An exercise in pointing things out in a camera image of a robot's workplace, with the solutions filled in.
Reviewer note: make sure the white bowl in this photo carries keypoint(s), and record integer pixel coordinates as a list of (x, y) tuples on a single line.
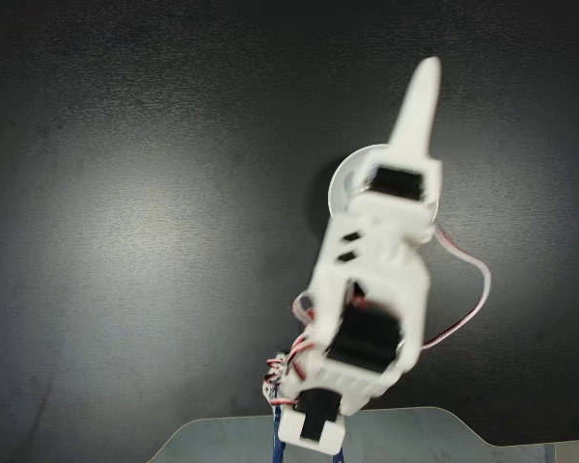
[(340, 185)]

